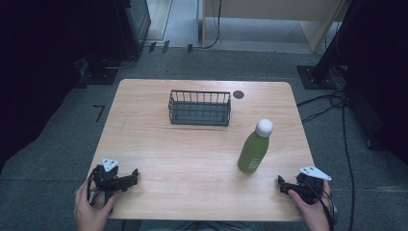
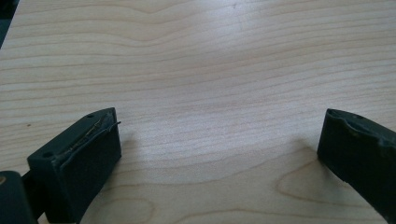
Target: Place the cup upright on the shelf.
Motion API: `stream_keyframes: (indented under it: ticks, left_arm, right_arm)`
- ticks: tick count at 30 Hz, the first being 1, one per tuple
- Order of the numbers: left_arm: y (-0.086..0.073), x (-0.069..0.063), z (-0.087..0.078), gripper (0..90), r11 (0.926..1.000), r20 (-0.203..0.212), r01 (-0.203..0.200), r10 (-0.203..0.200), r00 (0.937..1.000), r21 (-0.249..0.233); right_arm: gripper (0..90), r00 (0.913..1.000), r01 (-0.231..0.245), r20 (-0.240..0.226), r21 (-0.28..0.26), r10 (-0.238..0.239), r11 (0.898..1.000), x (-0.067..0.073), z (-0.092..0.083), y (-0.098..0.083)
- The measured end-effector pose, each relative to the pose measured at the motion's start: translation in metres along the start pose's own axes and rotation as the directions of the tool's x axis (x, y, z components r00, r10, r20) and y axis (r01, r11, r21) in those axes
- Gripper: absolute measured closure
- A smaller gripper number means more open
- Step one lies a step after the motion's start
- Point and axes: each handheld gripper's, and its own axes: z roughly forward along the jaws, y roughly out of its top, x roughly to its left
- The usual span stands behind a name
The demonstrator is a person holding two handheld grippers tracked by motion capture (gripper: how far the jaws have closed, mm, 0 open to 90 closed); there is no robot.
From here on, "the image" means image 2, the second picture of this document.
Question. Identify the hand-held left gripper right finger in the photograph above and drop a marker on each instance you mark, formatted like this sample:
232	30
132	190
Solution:
358	152

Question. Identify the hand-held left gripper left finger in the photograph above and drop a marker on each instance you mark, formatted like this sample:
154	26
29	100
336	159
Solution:
79	165

